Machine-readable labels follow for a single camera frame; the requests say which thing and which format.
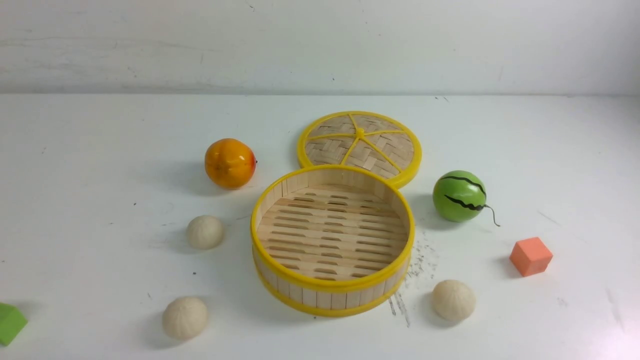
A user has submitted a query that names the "cream bun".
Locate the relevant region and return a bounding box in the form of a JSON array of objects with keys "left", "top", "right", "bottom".
[
  {"left": 162, "top": 296, "right": 209, "bottom": 341},
  {"left": 186, "top": 215, "right": 226, "bottom": 250},
  {"left": 431, "top": 279, "right": 477, "bottom": 323}
]

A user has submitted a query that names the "yellow rimmed woven steamer lid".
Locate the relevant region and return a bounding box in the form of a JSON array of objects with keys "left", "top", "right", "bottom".
[{"left": 295, "top": 111, "right": 423, "bottom": 188}]

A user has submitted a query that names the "yellow rimmed bamboo steamer tray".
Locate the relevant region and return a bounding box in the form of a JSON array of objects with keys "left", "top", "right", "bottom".
[{"left": 250, "top": 165, "right": 415, "bottom": 317}]

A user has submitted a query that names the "orange toy fruit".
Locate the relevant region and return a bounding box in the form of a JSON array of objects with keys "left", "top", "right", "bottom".
[{"left": 205, "top": 137, "right": 258, "bottom": 190}]

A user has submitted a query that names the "green toy watermelon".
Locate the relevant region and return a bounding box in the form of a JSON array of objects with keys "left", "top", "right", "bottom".
[{"left": 432, "top": 170, "right": 500, "bottom": 227}]

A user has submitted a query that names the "orange foam cube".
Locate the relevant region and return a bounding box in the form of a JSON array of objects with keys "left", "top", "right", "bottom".
[{"left": 509, "top": 237, "right": 553, "bottom": 277}]

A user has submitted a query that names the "green foam cube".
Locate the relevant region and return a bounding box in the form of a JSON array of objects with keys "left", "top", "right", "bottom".
[{"left": 0, "top": 303, "right": 28, "bottom": 347}]

